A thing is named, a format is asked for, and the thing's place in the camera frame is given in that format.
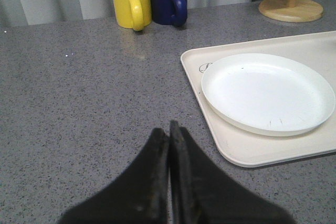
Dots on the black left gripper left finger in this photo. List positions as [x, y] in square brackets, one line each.
[138, 195]

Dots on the white round plate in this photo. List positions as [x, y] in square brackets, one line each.
[267, 94]

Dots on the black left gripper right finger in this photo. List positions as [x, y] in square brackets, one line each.
[203, 193]

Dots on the yellow mug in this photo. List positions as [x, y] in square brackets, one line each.
[133, 14]

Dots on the wooden mug tree stand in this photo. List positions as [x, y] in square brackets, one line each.
[292, 11]

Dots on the cream rabbit serving tray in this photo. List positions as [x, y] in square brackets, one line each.
[247, 149]

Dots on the dark blue mug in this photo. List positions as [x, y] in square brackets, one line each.
[169, 12]

